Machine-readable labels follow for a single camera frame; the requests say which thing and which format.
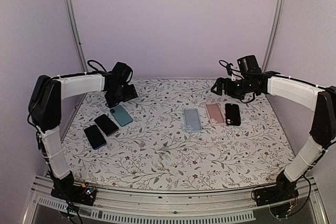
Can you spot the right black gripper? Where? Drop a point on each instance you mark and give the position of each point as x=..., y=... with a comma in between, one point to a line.
x=219, y=82

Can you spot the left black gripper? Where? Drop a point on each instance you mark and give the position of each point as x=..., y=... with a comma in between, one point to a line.
x=132, y=93

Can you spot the pink phone case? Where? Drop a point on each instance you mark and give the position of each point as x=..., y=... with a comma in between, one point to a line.
x=215, y=114

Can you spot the light blue phone case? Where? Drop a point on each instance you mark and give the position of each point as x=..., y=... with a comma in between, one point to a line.
x=192, y=120

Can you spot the black phone white case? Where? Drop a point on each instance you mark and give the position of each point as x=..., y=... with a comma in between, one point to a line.
x=95, y=137

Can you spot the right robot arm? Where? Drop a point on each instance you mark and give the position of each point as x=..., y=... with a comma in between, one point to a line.
x=305, y=110

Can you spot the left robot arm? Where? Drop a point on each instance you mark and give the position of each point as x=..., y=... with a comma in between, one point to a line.
x=44, y=110

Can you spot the floral patterned table mat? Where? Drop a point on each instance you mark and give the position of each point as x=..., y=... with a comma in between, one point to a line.
x=155, y=151

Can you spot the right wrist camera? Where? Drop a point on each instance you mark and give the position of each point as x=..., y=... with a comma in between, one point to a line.
x=230, y=71

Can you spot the right aluminium frame post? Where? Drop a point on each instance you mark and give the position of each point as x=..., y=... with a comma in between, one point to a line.
x=273, y=34

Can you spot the aluminium frame post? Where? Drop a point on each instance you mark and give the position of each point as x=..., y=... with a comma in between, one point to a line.
x=75, y=34
x=273, y=34

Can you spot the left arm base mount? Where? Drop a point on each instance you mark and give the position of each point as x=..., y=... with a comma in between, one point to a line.
x=83, y=194

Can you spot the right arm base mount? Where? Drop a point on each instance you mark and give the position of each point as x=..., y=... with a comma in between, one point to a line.
x=269, y=195

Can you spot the front aluminium rail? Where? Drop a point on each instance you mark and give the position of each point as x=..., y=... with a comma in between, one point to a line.
x=127, y=205

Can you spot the left aluminium frame post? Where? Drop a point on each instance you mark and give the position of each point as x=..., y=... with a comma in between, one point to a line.
x=75, y=34

